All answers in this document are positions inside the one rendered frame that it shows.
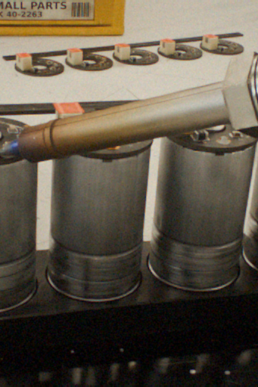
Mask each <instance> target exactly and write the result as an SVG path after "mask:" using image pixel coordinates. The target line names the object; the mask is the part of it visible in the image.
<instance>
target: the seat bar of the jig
mask: <svg viewBox="0 0 258 387"><path fill-rule="evenodd" d="M244 238H245V233H244V235H243V240H242V246H241V256H240V262H239V267H238V277H237V280H236V281H235V282H234V284H232V285H231V286H229V287H227V288H225V289H220V290H217V291H212V292H192V291H186V290H181V289H176V288H174V287H172V286H169V285H167V284H165V283H163V282H160V281H159V280H158V279H156V278H155V277H154V275H153V274H152V273H151V272H150V270H149V268H148V257H150V248H151V242H150V241H143V249H142V258H141V275H140V284H139V287H138V289H137V290H136V291H135V292H134V293H132V294H131V295H129V296H127V297H125V298H122V299H120V300H117V301H114V302H101V303H94V302H81V301H76V300H74V299H68V297H66V296H63V295H61V294H60V293H57V292H56V291H55V290H54V289H52V287H51V285H50V284H49V283H48V281H47V276H48V249H45V250H37V266H36V292H35V294H34V297H32V298H31V299H30V300H29V301H28V302H27V303H25V304H24V305H21V307H19V308H17V309H14V310H11V311H7V312H2V313H0V351H13V350H20V349H28V348H34V347H41V346H49V345H62V344H70V343H78V342H83V341H91V340H98V339H112V338H119V337H127V336H140V335H147V334H155V333H168V332H175V331H176V330H189V329H197V328H204V327H217V326H225V325H232V324H245V323H253V322H258V272H257V271H255V270H254V269H252V267H250V266H249V265H248V264H247V263H246V262H245V261H244V259H243V257H242V252H243V247H244Z"/></svg>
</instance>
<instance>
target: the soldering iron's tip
mask: <svg viewBox="0 0 258 387"><path fill-rule="evenodd" d="M17 140H18V139H16V140H15V141H12V142H10V143H8V144H6V145H5V146H3V147H0V155H2V156H21V155H20V153H19V150H18V146H17Z"/></svg>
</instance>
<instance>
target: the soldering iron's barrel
mask: <svg viewBox="0 0 258 387"><path fill-rule="evenodd" d="M229 123H231V125H232V128H233V129H235V131H238V132H241V133H243V134H245V135H249V136H251V137H253V138H254V139H256V138H258V53H256V52H255V51H254V52H250V53H246V54H240V55H237V56H234V57H232V58H231V62H229V63H228V67H227V71H226V74H225V78H224V81H221V82H214V83H211V84H206V85H201V86H197V87H193V88H190V89H187V90H183V91H177V92H173V93H169V94H164V95H159V96H156V97H152V98H150V99H145V100H142V101H136V102H132V103H128V104H122V105H119V106H115V107H108V108H105V109H101V110H98V111H95V112H91V113H84V114H81V115H78V116H71V117H67V118H64V119H62V118H57V119H52V120H50V121H48V122H44V123H40V124H37V125H34V126H30V127H26V128H25V129H23V130H22V131H21V133H20V134H19V136H18V140H17V146H18V150H19V153H20V155H21V156H22V157H23V158H25V159H26V160H28V161H29V163H41V162H42V161H43V162H45V161H46V160H50V159H65V158H68V157H70V156H74V155H78V154H82V153H90V152H93V151H98V150H105V149H109V148H113V147H117V146H121V145H126V144H133V143H138V142H142V141H149V140H154V139H158V138H165V137H169V136H173V135H177V134H181V133H185V132H192V131H197V130H201V129H206V128H213V127H217V126H221V125H225V124H229Z"/></svg>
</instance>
